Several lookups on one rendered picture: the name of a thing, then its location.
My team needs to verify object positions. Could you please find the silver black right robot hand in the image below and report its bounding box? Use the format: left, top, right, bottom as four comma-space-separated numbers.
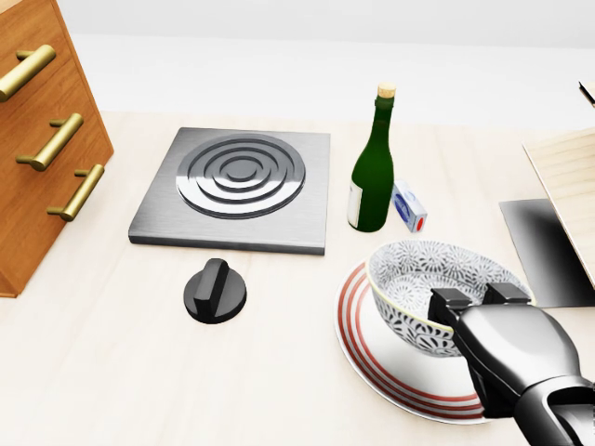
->
427, 282, 594, 420

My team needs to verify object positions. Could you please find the black white patterned bowl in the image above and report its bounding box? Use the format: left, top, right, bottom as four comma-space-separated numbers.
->
366, 239, 536, 360

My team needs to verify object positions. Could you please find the white plate with red rings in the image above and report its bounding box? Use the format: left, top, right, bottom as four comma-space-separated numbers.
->
334, 257, 495, 426

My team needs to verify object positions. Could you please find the flat grey stove plate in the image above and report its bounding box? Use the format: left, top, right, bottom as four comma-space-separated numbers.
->
128, 126, 332, 256

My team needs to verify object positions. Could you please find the dark grey flat panel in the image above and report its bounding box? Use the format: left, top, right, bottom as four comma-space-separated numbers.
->
498, 198, 595, 309

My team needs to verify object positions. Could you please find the pale wooden slat tray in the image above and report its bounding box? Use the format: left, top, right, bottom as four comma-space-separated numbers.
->
521, 127, 595, 299

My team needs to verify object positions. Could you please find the small blue white box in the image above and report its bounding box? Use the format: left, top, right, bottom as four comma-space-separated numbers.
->
391, 179, 429, 234

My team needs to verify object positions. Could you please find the green corked glass bottle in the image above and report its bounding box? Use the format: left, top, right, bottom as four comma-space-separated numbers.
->
347, 82, 398, 233

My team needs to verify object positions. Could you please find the pale object with dark edge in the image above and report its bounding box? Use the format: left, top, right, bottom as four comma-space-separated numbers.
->
577, 80, 595, 110

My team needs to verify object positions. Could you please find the round black knob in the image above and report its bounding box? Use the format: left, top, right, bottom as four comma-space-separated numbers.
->
182, 258, 249, 326

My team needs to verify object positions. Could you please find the wooden cabinet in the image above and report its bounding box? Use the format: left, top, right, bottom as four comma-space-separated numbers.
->
0, 0, 115, 298

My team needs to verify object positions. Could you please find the long brass drawer handle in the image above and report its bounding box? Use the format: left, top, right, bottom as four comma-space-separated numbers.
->
15, 112, 86, 173
46, 164, 106, 223
0, 44, 58, 104

